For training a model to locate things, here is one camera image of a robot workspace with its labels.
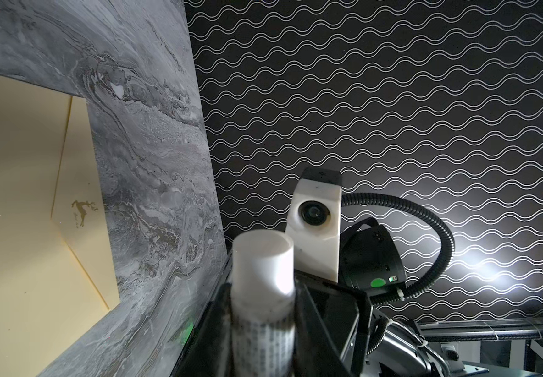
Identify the black corrugated cable hose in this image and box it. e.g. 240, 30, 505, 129
341, 192, 456, 306

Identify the tan kraft envelope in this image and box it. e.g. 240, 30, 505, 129
0, 75, 120, 376

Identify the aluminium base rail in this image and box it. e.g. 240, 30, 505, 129
418, 317, 543, 342

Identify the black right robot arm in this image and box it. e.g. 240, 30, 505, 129
297, 218, 447, 376

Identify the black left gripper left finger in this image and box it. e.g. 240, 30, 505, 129
172, 283, 233, 376

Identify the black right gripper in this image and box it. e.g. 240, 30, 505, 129
302, 218, 406, 376

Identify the small glue stick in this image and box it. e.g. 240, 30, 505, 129
230, 229, 296, 376

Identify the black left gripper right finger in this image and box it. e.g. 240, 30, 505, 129
293, 281, 352, 376

